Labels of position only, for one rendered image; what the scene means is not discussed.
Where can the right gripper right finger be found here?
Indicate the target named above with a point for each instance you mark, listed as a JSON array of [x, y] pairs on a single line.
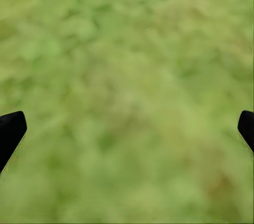
[[246, 127]]

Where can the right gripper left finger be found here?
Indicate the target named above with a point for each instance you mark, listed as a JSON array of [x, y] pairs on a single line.
[[12, 129]]

